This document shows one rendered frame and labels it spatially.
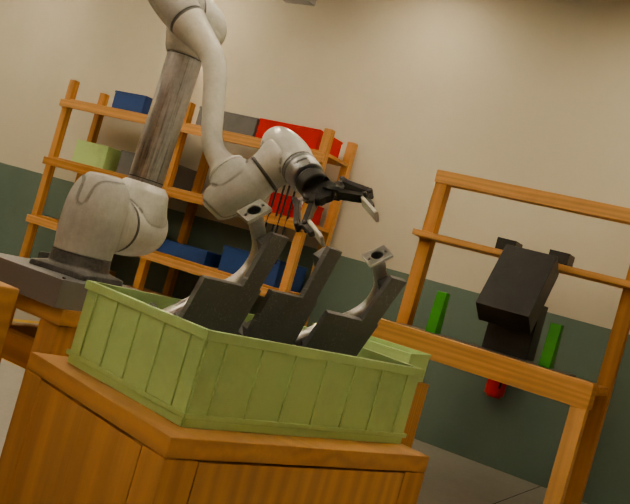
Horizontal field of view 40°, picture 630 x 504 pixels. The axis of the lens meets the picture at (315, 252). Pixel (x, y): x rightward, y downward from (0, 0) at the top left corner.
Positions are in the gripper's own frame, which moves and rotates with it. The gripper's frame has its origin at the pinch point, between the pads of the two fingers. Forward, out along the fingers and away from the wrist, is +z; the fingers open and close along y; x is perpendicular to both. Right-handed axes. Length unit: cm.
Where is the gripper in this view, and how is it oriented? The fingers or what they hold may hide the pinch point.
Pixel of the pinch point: (348, 226)
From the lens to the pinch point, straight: 193.0
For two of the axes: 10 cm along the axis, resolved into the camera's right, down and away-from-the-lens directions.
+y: 8.9, -4.1, 2.2
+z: 4.3, 5.7, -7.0
